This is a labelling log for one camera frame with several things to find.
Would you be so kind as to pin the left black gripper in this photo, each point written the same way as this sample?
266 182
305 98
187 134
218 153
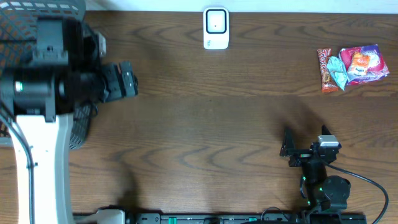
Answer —
125 79

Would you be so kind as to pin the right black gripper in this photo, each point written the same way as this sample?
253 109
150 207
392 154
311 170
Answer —
288 150

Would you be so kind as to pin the orange-red snack bar wrapper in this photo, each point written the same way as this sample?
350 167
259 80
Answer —
328 84

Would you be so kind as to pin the teal snack packet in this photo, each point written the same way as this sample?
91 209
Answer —
337 71

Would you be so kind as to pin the small orange snack packet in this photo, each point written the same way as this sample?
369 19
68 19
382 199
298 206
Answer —
359 64

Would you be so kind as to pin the purple snack packet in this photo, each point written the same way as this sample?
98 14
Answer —
377 67

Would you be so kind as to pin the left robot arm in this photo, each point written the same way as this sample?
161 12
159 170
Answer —
39 98

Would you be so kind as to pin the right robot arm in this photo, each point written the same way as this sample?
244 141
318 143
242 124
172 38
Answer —
326 195

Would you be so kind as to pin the white barcode scanner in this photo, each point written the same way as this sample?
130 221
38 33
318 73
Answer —
215 28

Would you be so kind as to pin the dark grey plastic mesh basket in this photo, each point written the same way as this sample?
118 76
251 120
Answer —
18 22

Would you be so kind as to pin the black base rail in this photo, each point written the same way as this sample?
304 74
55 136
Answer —
118 216

